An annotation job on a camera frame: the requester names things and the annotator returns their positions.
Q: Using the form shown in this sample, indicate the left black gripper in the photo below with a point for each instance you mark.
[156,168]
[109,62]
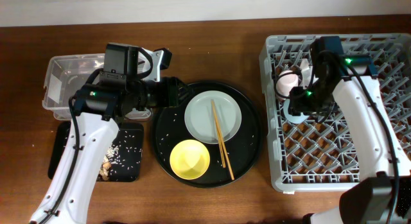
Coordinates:
[170,91]

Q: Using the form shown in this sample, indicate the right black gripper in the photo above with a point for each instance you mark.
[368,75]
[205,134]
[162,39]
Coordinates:
[297,105]

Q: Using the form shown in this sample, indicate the blue cup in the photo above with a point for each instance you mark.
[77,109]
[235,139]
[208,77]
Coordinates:
[295,119]

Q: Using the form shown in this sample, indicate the pink cup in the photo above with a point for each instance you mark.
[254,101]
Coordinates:
[287,80]

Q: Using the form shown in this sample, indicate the yellow bowl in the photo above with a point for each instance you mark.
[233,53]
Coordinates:
[189,159]

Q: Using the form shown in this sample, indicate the food scraps pile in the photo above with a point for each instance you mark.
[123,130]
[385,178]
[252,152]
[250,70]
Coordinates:
[111,163]

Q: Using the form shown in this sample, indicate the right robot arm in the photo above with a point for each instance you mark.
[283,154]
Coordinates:
[351,83]

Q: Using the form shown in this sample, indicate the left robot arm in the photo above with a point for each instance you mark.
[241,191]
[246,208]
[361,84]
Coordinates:
[129,80]

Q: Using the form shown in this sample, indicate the grey dishwasher rack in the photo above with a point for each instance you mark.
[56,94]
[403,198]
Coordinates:
[321,157]

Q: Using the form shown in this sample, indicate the round black serving tray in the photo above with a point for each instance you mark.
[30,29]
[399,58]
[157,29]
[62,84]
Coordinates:
[243,149]

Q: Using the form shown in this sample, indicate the grey round plate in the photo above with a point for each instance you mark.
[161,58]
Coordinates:
[199,118]

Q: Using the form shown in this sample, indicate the wooden chopstick right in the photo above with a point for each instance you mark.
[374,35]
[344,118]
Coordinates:
[227,161]

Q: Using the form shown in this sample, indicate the wooden chopstick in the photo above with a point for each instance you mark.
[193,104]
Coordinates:
[227,161]
[218,133]

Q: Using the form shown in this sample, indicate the wooden chopstick left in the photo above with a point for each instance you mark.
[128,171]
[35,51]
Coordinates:
[218,133]

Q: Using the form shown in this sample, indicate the black rectangular tray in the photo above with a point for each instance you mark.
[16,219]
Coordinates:
[129,139]

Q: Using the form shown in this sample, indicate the clear plastic storage bin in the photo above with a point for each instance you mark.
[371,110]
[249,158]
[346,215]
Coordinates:
[64,76]

